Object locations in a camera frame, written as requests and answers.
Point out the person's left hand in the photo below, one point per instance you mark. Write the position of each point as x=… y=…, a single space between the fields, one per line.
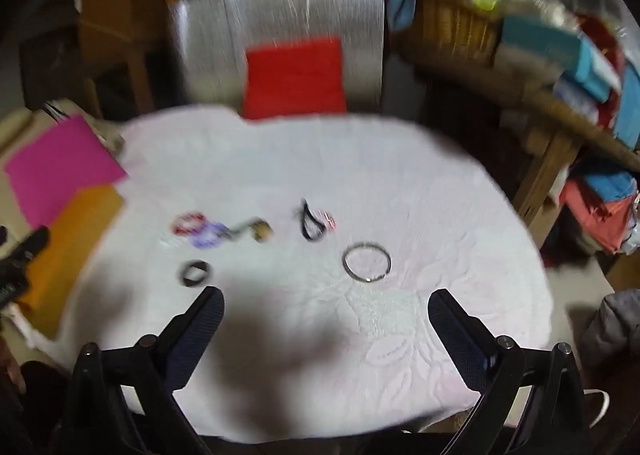
x=10 y=365

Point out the teal box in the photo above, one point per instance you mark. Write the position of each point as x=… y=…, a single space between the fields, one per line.
x=540 y=42

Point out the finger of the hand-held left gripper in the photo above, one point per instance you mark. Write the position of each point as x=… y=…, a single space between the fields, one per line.
x=32 y=241

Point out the pile of red clothes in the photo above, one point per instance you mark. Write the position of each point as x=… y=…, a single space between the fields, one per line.
x=605 y=215

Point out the black hair band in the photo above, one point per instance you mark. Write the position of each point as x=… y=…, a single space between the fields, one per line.
x=186 y=277

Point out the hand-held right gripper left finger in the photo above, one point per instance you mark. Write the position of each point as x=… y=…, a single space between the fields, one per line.
x=197 y=330

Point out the magenta cloth sheet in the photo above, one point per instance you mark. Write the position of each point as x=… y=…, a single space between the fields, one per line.
x=62 y=170

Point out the silver chair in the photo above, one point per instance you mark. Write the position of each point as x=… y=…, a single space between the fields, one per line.
x=290 y=10

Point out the white embossed tablecloth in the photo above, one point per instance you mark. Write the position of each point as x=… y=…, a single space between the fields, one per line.
x=320 y=185

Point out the grey bag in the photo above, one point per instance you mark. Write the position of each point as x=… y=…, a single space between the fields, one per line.
x=615 y=330

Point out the silver bangle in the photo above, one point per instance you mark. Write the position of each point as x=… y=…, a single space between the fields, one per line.
x=350 y=272

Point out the orange box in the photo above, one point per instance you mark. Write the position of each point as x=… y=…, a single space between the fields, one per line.
x=75 y=245

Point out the red seat cushion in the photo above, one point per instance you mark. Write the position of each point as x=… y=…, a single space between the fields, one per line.
x=295 y=80

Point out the wicker basket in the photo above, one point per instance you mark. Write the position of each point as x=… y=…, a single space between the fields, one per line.
x=450 y=30

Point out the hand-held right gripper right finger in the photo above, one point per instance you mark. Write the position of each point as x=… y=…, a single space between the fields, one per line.
x=452 y=330

